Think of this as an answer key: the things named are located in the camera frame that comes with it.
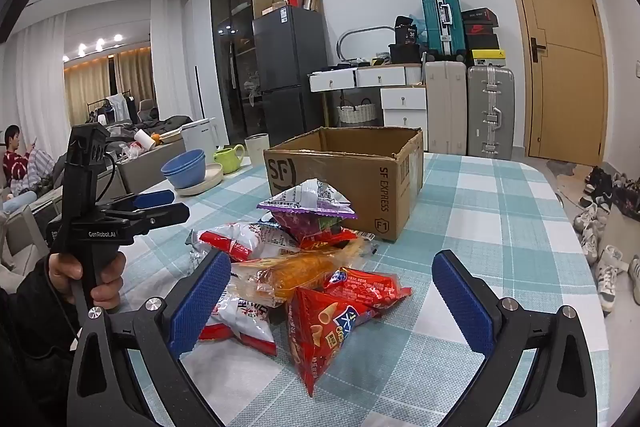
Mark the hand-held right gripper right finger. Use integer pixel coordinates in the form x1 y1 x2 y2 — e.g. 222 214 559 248
431 249 598 427

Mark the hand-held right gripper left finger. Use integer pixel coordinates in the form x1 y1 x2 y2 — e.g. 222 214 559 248
67 249 233 427

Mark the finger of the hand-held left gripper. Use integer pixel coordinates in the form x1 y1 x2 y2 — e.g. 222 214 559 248
97 190 176 215
107 202 191 240

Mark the white red snack packet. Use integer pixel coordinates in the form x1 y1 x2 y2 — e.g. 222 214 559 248
197 287 278 355
197 223 301 263

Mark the orange bread packet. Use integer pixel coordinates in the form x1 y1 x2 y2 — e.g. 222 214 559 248
260 239 376 300

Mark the red triangular snack packet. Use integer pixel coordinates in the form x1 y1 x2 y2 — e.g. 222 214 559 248
286 286 378 397

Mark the red yellow snack packet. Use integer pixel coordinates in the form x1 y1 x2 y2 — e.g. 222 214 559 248
299 229 361 253

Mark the purple snack packet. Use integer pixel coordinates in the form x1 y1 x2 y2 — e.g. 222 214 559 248
256 178 359 243

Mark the person's left forearm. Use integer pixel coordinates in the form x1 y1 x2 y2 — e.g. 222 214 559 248
0 264 81 427

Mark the person's left hand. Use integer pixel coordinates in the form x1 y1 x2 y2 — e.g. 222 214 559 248
46 251 127 310

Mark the grey sofa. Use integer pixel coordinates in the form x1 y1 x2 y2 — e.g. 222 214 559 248
0 139 186 268

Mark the blue bowl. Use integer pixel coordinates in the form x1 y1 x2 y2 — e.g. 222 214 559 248
165 153 207 190
161 149 205 180

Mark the beige plate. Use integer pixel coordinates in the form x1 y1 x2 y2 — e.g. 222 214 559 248
173 163 225 196

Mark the dark cloth pile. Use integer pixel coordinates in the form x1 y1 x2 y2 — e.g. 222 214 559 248
145 114 193 138

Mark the green pitcher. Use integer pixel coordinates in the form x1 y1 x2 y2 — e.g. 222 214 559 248
214 144 246 175

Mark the clothes rack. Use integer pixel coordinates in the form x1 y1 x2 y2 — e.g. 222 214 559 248
85 89 137 125

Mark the beige curtain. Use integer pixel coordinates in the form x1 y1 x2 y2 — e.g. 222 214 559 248
65 52 153 122

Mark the white curtain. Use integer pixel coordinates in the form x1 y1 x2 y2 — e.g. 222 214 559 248
0 14 68 158
150 0 191 118

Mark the white tumbler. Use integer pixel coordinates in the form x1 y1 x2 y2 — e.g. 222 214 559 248
244 133 271 166

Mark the white tall cabinet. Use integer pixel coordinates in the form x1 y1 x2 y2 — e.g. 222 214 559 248
184 0 213 128

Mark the pile of shoes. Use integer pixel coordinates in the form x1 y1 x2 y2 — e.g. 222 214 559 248
572 164 640 313

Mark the grey door mat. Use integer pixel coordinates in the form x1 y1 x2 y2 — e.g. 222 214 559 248
547 159 581 178

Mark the dark glass cabinet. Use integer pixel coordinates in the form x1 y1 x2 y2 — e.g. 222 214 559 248
210 0 283 148

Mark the silver suitcase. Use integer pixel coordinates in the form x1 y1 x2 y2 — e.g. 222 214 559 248
466 65 516 160

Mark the beige suitcase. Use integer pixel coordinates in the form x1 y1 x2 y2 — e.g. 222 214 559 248
424 61 468 155

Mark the dark grey refrigerator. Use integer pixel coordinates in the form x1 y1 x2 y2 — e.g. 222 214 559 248
251 4 331 148

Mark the white drawer desk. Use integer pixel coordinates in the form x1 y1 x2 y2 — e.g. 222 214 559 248
308 63 428 130

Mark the woven basket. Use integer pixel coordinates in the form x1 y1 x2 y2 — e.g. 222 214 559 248
336 98 377 125

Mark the black storage box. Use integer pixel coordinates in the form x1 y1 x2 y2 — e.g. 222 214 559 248
388 43 426 64

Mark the wooden door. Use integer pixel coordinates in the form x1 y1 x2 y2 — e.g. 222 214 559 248
494 0 608 168

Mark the black box white label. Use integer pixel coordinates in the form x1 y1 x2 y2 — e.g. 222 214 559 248
394 15 418 45

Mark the teal suitcase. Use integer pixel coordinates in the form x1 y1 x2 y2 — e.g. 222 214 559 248
419 0 468 60

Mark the oval metal frame mirror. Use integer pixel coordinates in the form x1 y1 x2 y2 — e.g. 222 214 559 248
336 26 396 62

